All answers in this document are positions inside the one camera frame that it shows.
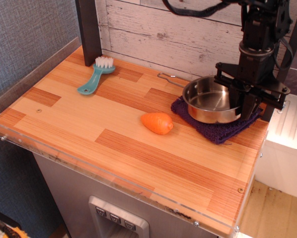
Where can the silver metal pot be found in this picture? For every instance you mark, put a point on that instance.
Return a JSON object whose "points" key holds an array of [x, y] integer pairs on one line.
{"points": [[208, 101]]}

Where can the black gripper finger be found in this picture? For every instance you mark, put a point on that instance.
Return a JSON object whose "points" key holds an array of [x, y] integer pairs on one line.
{"points": [[257, 103], [242, 98]]}

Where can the white toy sink unit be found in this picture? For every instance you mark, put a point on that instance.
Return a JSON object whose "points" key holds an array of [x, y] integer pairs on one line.
{"points": [[277, 165]]}

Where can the clear acrylic edge guard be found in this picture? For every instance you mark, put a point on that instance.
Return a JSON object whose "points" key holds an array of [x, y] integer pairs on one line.
{"points": [[180, 172]]}

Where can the silver dispenser button panel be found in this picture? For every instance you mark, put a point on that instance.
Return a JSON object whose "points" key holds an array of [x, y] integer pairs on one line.
{"points": [[111, 221]]}

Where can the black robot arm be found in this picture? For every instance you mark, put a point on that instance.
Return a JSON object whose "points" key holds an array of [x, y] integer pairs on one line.
{"points": [[264, 25]]}

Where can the dark purple folded cloth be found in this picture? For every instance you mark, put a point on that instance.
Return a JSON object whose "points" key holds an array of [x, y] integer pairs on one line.
{"points": [[216, 133]]}

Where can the teal dish brush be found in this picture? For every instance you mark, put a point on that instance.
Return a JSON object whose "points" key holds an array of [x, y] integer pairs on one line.
{"points": [[102, 65]]}

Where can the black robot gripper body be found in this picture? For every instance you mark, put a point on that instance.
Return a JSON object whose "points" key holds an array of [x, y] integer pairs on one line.
{"points": [[255, 68]]}

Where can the dark vertical post left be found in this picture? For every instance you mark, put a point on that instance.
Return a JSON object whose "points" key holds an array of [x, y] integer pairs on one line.
{"points": [[89, 30]]}

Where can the yellow object bottom left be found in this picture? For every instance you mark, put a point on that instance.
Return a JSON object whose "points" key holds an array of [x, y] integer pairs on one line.
{"points": [[14, 233]]}

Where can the orange plastic carrot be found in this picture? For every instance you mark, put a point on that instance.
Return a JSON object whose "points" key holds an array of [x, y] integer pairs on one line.
{"points": [[159, 123]]}

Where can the grey toy fridge cabinet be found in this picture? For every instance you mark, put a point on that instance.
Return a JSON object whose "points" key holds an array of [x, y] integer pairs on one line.
{"points": [[71, 191]]}

